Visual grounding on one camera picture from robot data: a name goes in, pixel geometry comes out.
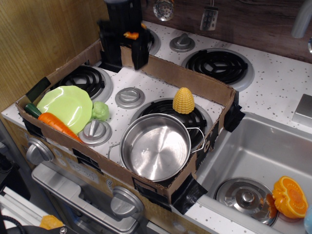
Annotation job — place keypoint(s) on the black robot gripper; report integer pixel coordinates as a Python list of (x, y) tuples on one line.
[(124, 15)]

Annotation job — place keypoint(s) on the orange toy carrot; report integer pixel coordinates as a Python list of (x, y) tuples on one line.
[(51, 120)]

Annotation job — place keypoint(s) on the light green plastic plate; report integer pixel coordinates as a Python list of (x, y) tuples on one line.
[(70, 104)]

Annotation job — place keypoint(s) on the orange pepper half on stove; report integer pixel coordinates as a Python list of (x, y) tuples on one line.
[(134, 35)]

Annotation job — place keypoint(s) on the black back left burner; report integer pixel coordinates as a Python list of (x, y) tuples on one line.
[(156, 43)]

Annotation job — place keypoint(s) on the black burner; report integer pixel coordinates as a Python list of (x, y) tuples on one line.
[(156, 43), (95, 81), (225, 65), (198, 121)]

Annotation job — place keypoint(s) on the brown cardboard fence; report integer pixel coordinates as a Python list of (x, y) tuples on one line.
[(183, 191)]

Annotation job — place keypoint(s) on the black front left burner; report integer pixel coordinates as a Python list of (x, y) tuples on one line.
[(95, 81)]

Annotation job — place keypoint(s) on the grey stove knob centre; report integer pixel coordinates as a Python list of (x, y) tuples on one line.
[(130, 98)]

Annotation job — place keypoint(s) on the grey stove knob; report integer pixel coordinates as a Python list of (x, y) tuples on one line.
[(95, 133), (130, 98), (183, 43)]

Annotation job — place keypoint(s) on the hanging steel strainer ladle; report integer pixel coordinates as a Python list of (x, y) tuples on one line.
[(164, 9)]

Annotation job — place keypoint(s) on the grey stove knob back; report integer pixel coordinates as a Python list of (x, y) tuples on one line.
[(183, 43)]

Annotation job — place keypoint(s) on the green toy broccoli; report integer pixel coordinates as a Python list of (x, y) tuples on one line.
[(100, 111)]

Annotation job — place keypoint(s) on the yellow toy corn cob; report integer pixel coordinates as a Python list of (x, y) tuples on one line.
[(183, 101)]

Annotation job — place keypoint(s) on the grey stove knob front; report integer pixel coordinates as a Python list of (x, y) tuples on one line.
[(95, 133)]

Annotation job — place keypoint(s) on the hanging steel slotted spatula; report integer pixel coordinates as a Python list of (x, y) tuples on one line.
[(209, 17)]

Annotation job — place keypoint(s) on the stainless steel pot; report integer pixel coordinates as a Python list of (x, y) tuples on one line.
[(155, 146)]

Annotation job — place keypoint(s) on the black front right burner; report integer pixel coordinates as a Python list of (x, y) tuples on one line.
[(198, 121)]

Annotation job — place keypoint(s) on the black back right burner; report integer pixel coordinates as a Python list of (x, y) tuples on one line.
[(225, 65)]

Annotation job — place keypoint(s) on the grey oven knob left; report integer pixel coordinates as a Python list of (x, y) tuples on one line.
[(38, 152)]

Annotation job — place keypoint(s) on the grey oven knob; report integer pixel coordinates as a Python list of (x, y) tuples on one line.
[(38, 152), (124, 203)]

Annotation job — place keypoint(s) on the grey oven knob right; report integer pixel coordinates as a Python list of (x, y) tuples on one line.
[(124, 203)]

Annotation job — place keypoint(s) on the stainless steel sink basin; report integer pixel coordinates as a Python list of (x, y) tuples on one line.
[(262, 150)]

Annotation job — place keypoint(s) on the silver faucet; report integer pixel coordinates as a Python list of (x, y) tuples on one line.
[(302, 20)]

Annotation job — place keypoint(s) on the orange object bottom left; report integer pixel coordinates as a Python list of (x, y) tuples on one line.
[(50, 222)]

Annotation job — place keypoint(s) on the steel pot lid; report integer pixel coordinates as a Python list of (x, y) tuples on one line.
[(249, 197)]

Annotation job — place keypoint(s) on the orange pepper half in sink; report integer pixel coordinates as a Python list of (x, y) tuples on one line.
[(289, 198)]

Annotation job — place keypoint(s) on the silver oven door handle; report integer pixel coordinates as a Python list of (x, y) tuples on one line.
[(86, 200)]

